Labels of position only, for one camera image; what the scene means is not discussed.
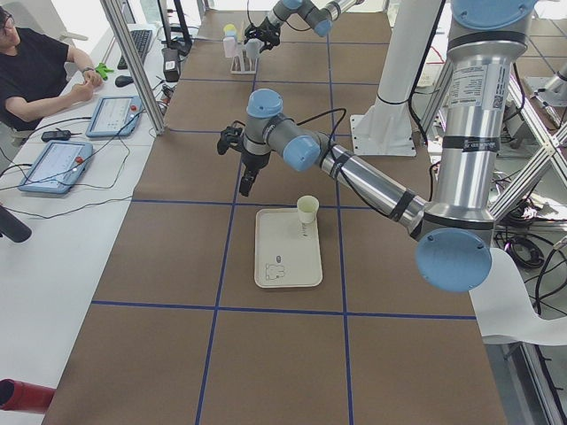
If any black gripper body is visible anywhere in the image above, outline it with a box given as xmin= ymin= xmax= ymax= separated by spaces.
xmin=245 ymin=21 xmax=279 ymax=44
xmin=241 ymin=149 xmax=271 ymax=177

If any yellow plastic cup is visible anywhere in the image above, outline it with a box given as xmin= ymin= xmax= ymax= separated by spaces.
xmin=223 ymin=23 xmax=237 ymax=37

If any pink plastic cup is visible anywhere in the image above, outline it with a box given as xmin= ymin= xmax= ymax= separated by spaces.
xmin=222 ymin=36 xmax=238 ymax=58

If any cream white plastic cup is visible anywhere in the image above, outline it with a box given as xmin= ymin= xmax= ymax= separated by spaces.
xmin=296 ymin=195 xmax=320 ymax=224

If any grey plastic cup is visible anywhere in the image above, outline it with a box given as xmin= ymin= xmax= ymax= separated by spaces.
xmin=245 ymin=38 xmax=263 ymax=61

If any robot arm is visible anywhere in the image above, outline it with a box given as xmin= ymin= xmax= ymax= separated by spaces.
xmin=238 ymin=1 xmax=534 ymax=292
xmin=245 ymin=0 xmax=363 ymax=51

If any cream rabbit print tray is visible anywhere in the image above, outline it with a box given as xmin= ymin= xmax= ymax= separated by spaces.
xmin=254 ymin=208 xmax=322 ymax=289

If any black power adapter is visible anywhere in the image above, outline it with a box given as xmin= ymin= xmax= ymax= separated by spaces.
xmin=161 ymin=47 xmax=181 ymax=82

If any black keyboard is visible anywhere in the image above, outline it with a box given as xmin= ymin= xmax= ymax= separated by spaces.
xmin=117 ymin=29 xmax=153 ymax=71

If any far blue teach pendant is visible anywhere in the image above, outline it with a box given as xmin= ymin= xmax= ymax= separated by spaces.
xmin=85 ymin=96 xmax=143 ymax=138

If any blue teach pendant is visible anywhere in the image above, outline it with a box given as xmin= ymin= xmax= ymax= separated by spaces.
xmin=85 ymin=96 xmax=143 ymax=138
xmin=18 ymin=141 xmax=94 ymax=195

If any black computer mouse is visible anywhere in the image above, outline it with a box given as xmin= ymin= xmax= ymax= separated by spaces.
xmin=114 ymin=75 xmax=134 ymax=88

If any green toy figure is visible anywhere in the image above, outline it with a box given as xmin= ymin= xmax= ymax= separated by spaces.
xmin=95 ymin=62 xmax=114 ymax=81

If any near blue teach pendant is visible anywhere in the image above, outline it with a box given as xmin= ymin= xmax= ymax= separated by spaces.
xmin=18 ymin=141 xmax=94 ymax=195

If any seated person black shirt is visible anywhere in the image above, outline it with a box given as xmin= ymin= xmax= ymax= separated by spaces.
xmin=1 ymin=9 xmax=103 ymax=131

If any white paper sheet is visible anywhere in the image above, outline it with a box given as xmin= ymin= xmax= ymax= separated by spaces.
xmin=470 ymin=248 xmax=566 ymax=346

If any red cylinder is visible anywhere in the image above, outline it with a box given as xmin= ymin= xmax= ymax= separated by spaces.
xmin=1 ymin=379 xmax=55 ymax=414

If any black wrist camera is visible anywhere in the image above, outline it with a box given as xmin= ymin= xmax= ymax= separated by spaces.
xmin=217 ymin=126 xmax=244 ymax=155

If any white wire cup rack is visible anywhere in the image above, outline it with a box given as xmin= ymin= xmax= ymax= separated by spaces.
xmin=230 ymin=31 xmax=259 ymax=74

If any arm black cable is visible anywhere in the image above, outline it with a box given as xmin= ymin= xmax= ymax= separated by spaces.
xmin=294 ymin=107 xmax=413 ymax=213

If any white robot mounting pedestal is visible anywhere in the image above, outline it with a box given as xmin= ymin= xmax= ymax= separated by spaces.
xmin=350 ymin=0 xmax=445 ymax=157

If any aluminium frame post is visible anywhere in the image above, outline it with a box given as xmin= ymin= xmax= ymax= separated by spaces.
xmin=100 ymin=0 xmax=166 ymax=135

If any black cylinder handle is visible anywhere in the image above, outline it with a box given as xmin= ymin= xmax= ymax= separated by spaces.
xmin=0 ymin=206 xmax=32 ymax=243

